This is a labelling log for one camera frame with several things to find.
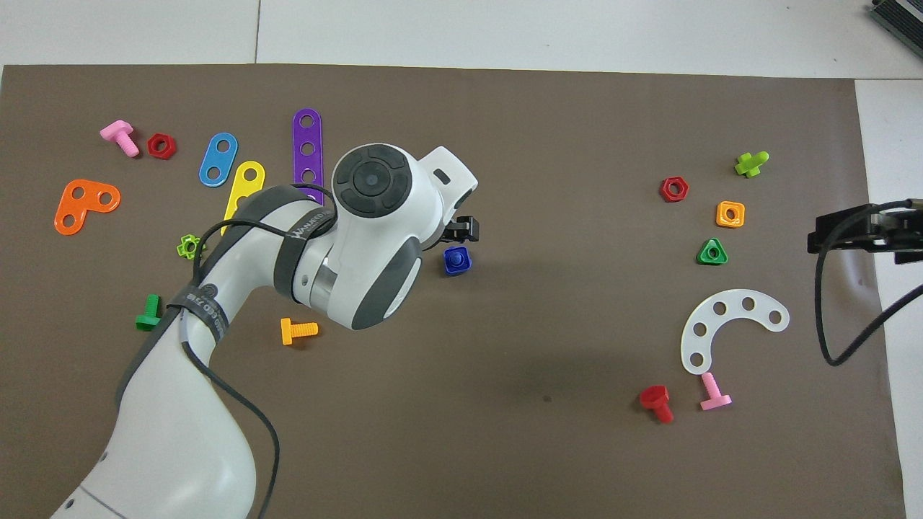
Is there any orange toy bolt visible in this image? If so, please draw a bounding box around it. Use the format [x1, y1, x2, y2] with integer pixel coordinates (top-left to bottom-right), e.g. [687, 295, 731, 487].
[280, 317, 319, 346]

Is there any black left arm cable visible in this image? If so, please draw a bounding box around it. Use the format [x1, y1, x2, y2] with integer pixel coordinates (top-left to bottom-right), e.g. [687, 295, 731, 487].
[177, 184, 340, 519]

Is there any dark green toy bolt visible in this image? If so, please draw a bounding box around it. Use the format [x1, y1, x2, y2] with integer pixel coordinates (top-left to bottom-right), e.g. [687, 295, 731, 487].
[135, 293, 165, 332]

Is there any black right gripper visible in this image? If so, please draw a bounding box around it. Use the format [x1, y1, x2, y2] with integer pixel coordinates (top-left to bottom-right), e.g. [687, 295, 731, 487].
[807, 204, 923, 265]

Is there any orange three-hole corner plate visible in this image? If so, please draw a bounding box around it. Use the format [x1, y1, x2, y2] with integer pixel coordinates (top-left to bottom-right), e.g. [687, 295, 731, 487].
[54, 179, 122, 236]

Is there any purple four-hole strip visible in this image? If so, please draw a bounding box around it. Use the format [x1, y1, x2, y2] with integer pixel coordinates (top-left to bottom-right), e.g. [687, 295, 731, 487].
[292, 108, 324, 205]

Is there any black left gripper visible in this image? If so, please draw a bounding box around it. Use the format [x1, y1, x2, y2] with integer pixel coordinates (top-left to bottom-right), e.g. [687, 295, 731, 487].
[441, 215, 481, 249]

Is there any brown table mat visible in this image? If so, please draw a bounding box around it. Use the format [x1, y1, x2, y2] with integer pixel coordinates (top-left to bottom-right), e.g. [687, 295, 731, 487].
[0, 63, 908, 519]

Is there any lime green toy bolt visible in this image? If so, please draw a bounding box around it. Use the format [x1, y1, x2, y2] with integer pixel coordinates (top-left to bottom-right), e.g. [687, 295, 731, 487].
[734, 151, 770, 179]

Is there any yellow three-hole strip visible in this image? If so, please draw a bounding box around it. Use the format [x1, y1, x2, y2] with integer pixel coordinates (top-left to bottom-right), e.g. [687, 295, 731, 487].
[221, 160, 267, 238]

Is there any blue two-hole strip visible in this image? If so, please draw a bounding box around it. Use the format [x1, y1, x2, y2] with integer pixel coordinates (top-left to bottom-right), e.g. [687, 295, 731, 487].
[198, 133, 239, 188]

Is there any black ribbed device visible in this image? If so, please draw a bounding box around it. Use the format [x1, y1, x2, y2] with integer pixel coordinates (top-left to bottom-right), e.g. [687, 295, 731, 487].
[869, 0, 923, 50]

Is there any red toy bolt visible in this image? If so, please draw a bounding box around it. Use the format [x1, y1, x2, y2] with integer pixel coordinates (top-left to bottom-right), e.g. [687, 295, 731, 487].
[639, 385, 675, 425]

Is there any white curved five-hole plate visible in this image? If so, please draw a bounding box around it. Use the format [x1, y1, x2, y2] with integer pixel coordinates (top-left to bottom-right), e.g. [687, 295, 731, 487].
[680, 289, 791, 376]

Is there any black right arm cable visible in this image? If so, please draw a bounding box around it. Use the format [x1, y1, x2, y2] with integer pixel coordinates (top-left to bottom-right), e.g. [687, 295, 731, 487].
[813, 198, 923, 367]

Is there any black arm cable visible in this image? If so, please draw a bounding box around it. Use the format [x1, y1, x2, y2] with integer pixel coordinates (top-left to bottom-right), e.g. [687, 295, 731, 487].
[177, 184, 340, 519]
[813, 198, 923, 367]

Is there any pink toy bolt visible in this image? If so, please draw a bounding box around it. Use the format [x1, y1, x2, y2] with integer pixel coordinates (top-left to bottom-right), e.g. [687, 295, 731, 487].
[699, 372, 733, 412]
[100, 120, 141, 159]

